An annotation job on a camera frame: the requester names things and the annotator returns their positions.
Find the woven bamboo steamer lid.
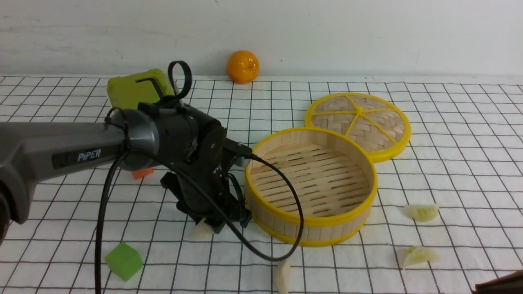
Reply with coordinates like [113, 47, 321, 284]
[304, 92, 412, 163]

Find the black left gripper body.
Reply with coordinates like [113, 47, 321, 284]
[139, 102, 247, 223]

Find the green lid white box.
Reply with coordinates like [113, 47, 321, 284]
[107, 68, 174, 109]

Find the bamboo steamer tray yellow rim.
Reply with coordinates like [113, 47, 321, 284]
[245, 128, 378, 247]

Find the white dumpling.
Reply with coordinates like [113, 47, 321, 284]
[188, 218, 215, 242]
[273, 259, 292, 294]

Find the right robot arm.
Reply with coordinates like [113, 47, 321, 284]
[472, 270, 523, 294]

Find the white black grid tablecloth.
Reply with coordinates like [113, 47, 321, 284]
[1, 75, 523, 294]

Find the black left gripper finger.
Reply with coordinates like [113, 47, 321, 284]
[238, 208, 252, 228]
[204, 219, 229, 234]

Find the orange plastic fruit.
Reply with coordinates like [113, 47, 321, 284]
[226, 50, 260, 84]

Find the orange foam cube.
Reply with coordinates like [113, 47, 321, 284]
[131, 167, 154, 180]

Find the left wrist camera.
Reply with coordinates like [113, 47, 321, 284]
[222, 138, 253, 170]

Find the green foam cube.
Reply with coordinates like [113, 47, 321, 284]
[105, 242, 144, 282]

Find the green dumpling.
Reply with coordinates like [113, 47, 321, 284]
[403, 203, 440, 222]
[402, 246, 440, 270]

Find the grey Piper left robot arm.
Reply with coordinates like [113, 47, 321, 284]
[0, 102, 251, 239]

